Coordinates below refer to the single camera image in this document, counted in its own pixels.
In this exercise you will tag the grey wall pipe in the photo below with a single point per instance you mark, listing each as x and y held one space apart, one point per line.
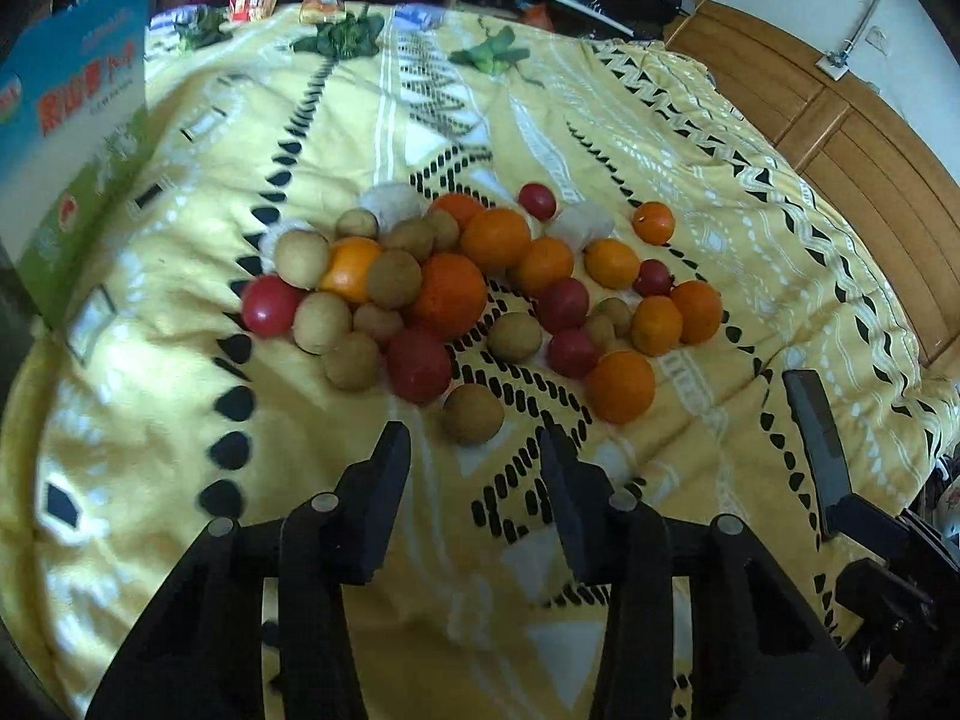
870 7

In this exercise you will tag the yellow snack packet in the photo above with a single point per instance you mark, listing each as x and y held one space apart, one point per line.
322 10

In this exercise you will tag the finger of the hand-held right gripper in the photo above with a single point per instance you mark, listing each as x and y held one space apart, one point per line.
821 442

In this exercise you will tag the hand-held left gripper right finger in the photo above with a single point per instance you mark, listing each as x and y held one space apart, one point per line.
568 502

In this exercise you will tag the red snack packet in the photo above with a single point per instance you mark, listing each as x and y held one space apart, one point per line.
253 0

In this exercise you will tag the blue white packet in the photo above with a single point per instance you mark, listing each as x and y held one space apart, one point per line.
416 15

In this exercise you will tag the round tan longan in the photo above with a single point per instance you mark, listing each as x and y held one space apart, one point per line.
472 414

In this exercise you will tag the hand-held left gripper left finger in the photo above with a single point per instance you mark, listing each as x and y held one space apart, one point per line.
381 495

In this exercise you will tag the pile of mixed fruit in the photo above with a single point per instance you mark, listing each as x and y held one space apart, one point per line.
418 364

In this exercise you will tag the blue green cardboard box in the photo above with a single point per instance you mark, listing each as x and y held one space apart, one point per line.
82 127

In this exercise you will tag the yellow patterned blanket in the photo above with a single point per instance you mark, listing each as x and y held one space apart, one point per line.
225 165

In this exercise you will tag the wooden headboard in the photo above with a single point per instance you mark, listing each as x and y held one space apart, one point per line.
847 127

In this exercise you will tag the orange packet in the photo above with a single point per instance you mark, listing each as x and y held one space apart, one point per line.
540 16

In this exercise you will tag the green leafy vegetable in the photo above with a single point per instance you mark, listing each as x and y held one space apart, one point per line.
341 37
204 26
491 52

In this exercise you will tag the white wall socket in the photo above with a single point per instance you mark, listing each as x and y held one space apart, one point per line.
838 65

